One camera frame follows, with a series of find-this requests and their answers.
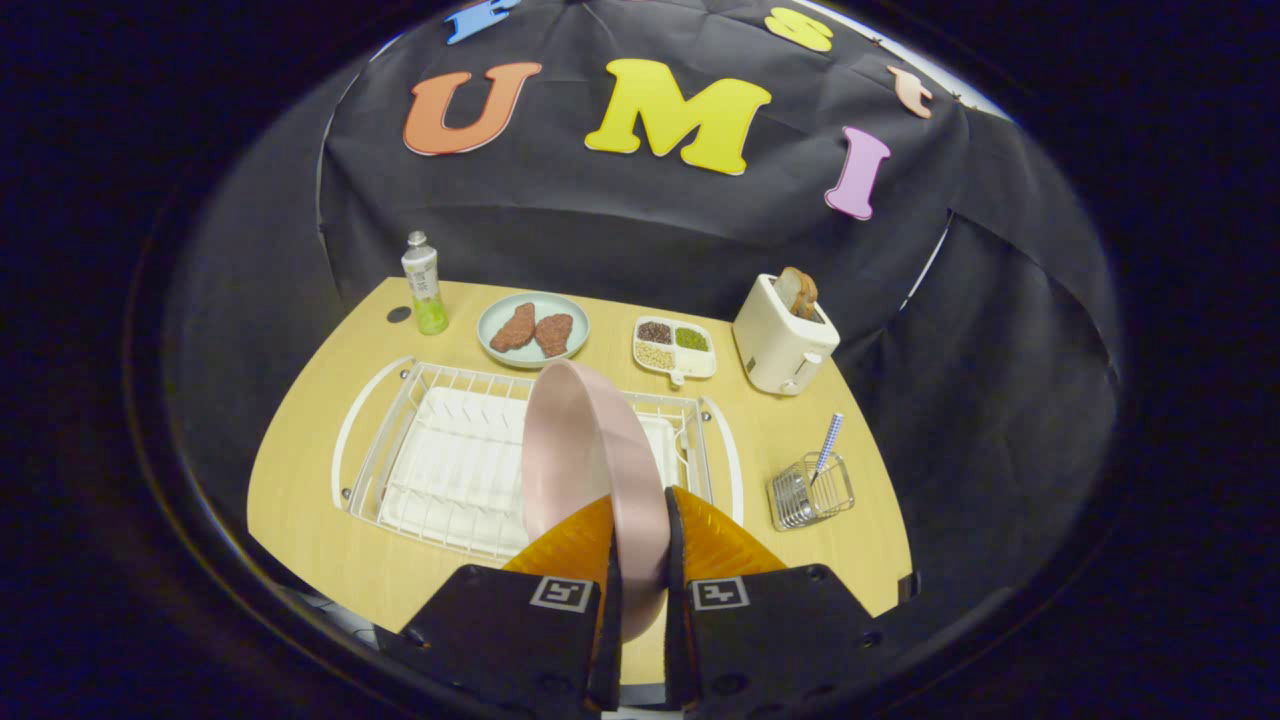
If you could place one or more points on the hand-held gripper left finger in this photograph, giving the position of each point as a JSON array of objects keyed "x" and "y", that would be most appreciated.
[{"x": 500, "y": 630}]

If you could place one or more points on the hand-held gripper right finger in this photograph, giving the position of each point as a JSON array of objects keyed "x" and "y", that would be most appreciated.
[{"x": 780, "y": 640}]

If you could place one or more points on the pink plate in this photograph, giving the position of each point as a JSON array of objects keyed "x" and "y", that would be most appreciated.
[{"x": 590, "y": 440}]

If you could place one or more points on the pale green plate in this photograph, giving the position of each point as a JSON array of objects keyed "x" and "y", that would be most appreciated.
[{"x": 560, "y": 303}]

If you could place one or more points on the green dish soap bottle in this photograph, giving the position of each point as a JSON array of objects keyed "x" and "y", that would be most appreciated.
[{"x": 422, "y": 275}]

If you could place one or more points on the white drip tray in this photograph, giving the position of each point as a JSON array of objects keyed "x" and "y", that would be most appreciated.
[{"x": 450, "y": 470}]

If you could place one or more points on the white divided bean tray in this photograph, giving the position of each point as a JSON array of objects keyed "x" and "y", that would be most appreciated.
[{"x": 700, "y": 362}]

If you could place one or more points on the cream toaster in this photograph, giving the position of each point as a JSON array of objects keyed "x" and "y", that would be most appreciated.
[{"x": 775, "y": 345}]

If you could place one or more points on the brown meat piece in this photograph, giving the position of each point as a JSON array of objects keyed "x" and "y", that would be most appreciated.
[
  {"x": 513, "y": 330},
  {"x": 553, "y": 335}
]

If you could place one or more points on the black table grommet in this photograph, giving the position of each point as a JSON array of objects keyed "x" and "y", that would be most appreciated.
[{"x": 399, "y": 314}]

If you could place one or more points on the brown bread slice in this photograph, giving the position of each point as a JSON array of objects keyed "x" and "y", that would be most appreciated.
[{"x": 797, "y": 290}]

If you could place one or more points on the black backdrop cloth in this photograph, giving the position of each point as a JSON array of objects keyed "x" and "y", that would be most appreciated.
[{"x": 600, "y": 230}]

